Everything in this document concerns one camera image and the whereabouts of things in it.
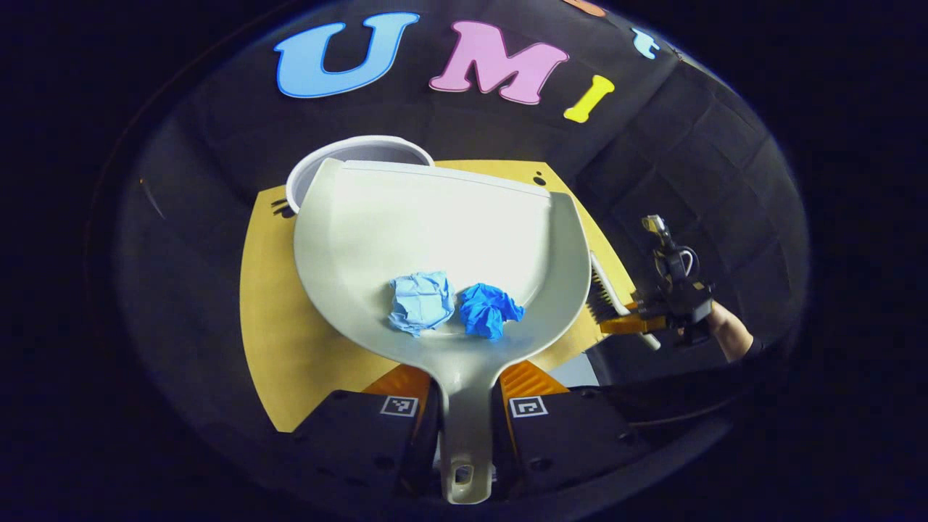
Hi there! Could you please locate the wooden desktop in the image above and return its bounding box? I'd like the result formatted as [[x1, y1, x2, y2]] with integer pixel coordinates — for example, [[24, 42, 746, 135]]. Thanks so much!
[[239, 159, 640, 434]]

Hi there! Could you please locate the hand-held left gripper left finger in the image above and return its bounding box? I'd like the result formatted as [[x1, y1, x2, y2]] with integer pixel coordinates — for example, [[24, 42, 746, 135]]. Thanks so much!
[[289, 362, 443, 502]]

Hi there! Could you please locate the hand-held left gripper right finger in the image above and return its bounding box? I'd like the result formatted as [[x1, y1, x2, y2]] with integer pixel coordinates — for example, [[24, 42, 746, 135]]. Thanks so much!
[[492, 360, 655, 502]]

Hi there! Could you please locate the white ribbed garbage bin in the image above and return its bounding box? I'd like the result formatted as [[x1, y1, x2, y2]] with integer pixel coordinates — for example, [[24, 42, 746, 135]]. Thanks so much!
[[285, 135, 436, 215]]

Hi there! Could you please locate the light blue paper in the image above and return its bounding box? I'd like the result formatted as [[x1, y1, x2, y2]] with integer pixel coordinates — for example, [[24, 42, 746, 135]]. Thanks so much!
[[388, 270, 457, 339]]

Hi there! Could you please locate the small grey broom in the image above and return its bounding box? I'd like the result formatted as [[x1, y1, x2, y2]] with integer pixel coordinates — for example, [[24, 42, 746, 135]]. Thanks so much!
[[585, 249, 663, 352]]

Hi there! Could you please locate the grey dustpan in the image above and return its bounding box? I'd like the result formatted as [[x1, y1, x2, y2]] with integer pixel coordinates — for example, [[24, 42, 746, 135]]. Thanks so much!
[[291, 157, 592, 505]]

